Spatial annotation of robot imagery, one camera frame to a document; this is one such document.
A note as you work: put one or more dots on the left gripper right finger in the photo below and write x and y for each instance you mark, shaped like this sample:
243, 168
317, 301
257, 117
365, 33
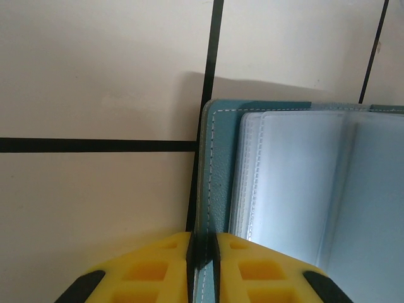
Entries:
268, 277

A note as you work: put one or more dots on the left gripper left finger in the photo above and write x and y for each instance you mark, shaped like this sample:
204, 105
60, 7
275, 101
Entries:
142, 277

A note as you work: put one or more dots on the teal leather card holder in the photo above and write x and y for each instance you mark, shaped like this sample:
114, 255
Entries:
300, 189

